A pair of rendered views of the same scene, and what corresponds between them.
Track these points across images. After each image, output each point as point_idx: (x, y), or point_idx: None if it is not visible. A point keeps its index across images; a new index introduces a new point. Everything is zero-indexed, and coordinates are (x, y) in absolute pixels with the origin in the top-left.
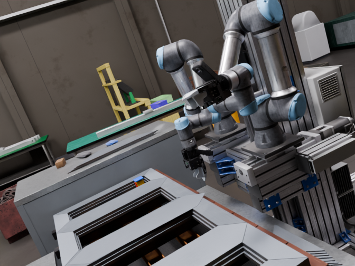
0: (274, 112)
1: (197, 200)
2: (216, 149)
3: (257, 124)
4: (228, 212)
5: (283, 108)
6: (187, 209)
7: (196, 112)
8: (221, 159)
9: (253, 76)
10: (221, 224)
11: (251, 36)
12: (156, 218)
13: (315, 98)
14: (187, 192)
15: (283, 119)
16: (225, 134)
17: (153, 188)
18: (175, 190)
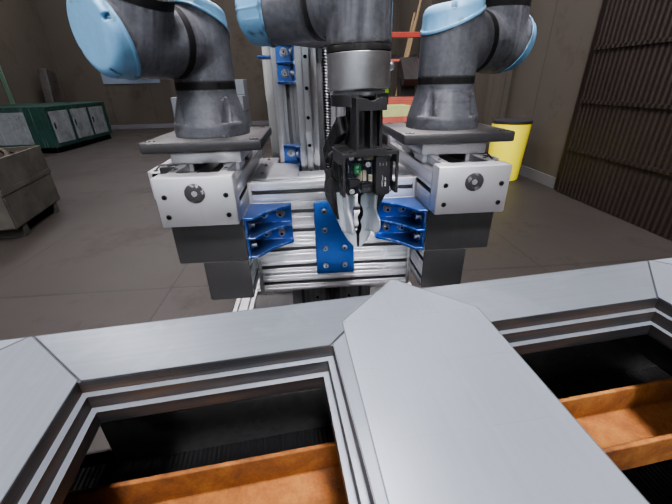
0: (509, 36)
1: (436, 300)
2: (240, 176)
3: (468, 65)
4: (578, 270)
5: (524, 30)
6: (484, 334)
7: (162, 27)
8: (249, 211)
9: None
10: (652, 291)
11: None
12: (504, 474)
13: None
14: (325, 309)
15: (510, 59)
16: (246, 135)
17: (30, 413)
18: (242, 335)
